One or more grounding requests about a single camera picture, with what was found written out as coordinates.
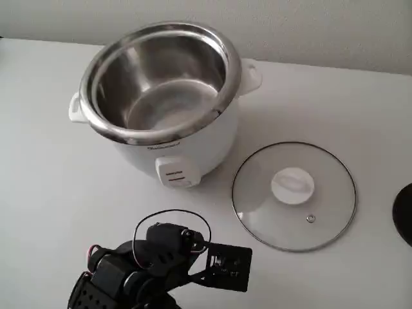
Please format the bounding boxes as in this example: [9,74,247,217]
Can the thin black wire loop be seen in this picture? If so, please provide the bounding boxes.
[133,209,212,270]

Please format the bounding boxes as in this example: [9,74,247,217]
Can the glass lid with white knob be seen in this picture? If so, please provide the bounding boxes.
[231,141,359,254]

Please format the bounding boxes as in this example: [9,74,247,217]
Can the white rice cooker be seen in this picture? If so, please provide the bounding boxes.
[68,20,263,189]

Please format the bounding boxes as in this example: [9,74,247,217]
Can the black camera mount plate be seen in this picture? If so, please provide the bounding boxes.
[189,243,253,293]

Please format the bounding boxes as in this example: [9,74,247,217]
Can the black round disc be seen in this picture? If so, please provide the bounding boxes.
[391,182,412,249]

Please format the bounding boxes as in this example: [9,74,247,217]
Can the red and black servo wires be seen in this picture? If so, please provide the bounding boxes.
[84,244,104,278]

